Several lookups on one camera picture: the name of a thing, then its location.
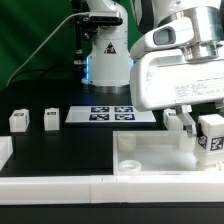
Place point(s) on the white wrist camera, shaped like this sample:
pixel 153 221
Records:
pixel 161 39

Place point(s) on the white square tabletop part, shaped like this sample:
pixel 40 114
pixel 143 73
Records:
pixel 161 152

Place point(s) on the white fiducial marker plate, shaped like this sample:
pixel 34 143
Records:
pixel 108 114

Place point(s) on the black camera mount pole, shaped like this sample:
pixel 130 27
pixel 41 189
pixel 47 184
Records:
pixel 83 28

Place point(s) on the white U-shaped obstacle fence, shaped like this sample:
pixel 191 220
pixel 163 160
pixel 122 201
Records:
pixel 204 186

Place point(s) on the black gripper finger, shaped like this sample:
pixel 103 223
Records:
pixel 183 113

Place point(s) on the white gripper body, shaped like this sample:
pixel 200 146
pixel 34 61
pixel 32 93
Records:
pixel 162 81

